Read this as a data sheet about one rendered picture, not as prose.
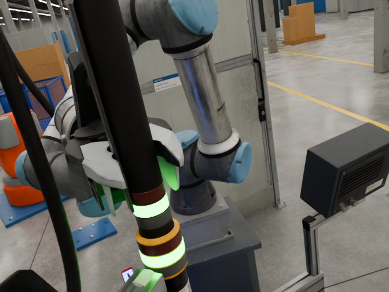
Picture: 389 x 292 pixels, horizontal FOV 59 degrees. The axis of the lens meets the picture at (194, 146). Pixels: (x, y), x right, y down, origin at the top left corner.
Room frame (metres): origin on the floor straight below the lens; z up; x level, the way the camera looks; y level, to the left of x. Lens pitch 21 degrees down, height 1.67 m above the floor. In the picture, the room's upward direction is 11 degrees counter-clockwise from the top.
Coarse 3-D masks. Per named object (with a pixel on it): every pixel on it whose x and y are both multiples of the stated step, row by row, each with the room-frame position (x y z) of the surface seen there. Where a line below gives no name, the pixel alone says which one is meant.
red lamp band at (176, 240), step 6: (180, 228) 0.28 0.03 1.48; (180, 234) 0.27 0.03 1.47; (168, 240) 0.26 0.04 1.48; (174, 240) 0.27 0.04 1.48; (180, 240) 0.27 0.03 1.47; (138, 246) 0.27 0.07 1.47; (144, 246) 0.26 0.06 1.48; (150, 246) 0.26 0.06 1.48; (156, 246) 0.26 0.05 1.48; (162, 246) 0.26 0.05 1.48; (168, 246) 0.26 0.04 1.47; (174, 246) 0.26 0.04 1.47; (144, 252) 0.26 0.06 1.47; (150, 252) 0.26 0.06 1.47; (156, 252) 0.26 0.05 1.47; (162, 252) 0.26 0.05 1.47; (168, 252) 0.26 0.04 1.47
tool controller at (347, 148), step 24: (336, 144) 0.88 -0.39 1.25; (360, 144) 0.87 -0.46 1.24; (384, 144) 0.86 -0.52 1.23; (312, 168) 0.86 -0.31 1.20; (336, 168) 0.78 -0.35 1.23; (360, 168) 0.82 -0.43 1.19; (384, 168) 0.89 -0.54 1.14; (312, 192) 0.86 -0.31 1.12; (336, 192) 0.80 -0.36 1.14; (360, 192) 0.86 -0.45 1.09
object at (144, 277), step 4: (144, 272) 0.25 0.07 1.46; (148, 272) 0.25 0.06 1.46; (152, 272) 0.25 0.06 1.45; (140, 276) 0.25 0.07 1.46; (144, 276) 0.25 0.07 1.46; (148, 276) 0.25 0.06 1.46; (136, 280) 0.25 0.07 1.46; (140, 280) 0.24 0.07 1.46; (144, 280) 0.24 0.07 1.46; (148, 280) 0.25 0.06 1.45; (136, 284) 0.24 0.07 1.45; (140, 284) 0.24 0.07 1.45; (144, 284) 0.24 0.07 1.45
